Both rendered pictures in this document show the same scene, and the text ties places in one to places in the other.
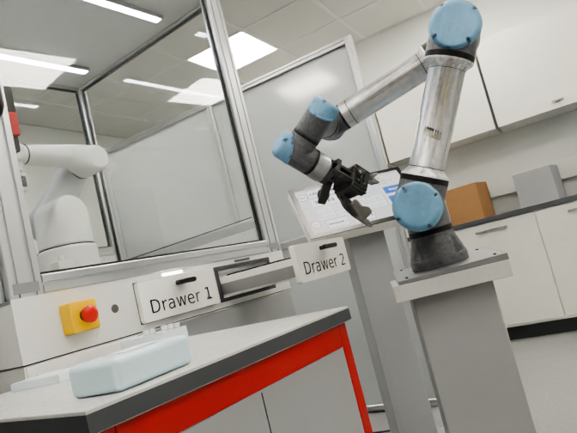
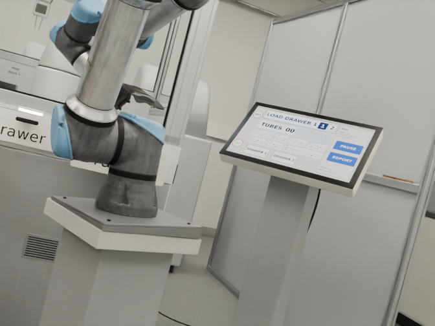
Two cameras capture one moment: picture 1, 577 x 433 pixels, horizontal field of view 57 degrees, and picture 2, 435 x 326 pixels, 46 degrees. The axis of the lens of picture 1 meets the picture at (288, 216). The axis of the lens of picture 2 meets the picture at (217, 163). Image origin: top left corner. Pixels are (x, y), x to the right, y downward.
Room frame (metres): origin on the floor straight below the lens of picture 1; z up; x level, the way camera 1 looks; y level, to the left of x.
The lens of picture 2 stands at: (0.61, -1.30, 0.99)
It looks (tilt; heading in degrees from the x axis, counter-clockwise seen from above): 2 degrees down; 40
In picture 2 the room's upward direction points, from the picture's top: 15 degrees clockwise
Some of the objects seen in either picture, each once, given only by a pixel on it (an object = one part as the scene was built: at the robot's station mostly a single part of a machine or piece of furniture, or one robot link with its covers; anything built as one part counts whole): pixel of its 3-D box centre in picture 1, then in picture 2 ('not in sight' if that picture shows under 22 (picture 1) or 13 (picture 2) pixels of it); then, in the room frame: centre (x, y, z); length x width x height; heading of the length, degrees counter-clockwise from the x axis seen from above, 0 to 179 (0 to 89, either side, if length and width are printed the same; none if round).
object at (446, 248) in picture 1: (434, 246); (129, 190); (1.44, -0.36, 0.83); 0.15 x 0.15 x 0.10
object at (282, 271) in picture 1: (270, 275); not in sight; (1.75, 0.11, 0.86); 0.40 x 0.26 x 0.06; 56
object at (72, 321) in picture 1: (80, 316); not in sight; (1.26, 0.53, 0.88); 0.07 x 0.05 x 0.07; 146
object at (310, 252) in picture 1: (321, 259); (121, 158); (1.64, -0.07, 0.87); 0.29 x 0.02 x 0.11; 146
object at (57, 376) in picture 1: (52, 377); not in sight; (1.08, 0.53, 0.77); 0.13 x 0.09 x 0.02; 69
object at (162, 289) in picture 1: (179, 294); (26, 129); (1.54, 0.36, 0.87); 0.29 x 0.02 x 0.11; 146
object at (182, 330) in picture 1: (154, 342); not in sight; (1.20, 0.35, 0.78); 0.12 x 0.08 x 0.04; 61
